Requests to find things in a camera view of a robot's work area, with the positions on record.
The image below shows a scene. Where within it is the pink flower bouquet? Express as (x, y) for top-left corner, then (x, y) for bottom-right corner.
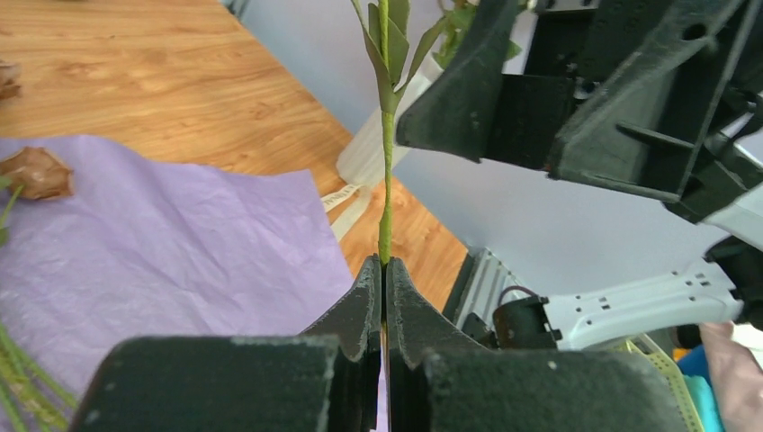
(0, 59), (78, 432)

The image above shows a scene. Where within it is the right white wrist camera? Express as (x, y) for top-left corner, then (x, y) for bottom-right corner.
(702, 184), (763, 250)

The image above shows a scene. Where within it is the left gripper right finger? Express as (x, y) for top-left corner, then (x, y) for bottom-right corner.
(384, 257), (685, 431)

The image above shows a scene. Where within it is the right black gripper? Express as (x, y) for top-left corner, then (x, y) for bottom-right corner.
(524, 1), (762, 222)

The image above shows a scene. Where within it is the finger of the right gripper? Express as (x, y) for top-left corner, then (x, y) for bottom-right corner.
(396, 1), (574, 170)

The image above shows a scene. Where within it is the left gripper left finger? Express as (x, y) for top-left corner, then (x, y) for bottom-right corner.
(70, 256), (382, 432)

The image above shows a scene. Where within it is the cream printed ribbon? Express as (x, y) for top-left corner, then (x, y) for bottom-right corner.
(321, 184), (373, 241)

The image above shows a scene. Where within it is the pink and purple wrapping paper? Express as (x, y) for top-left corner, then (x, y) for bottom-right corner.
(1, 135), (353, 394)

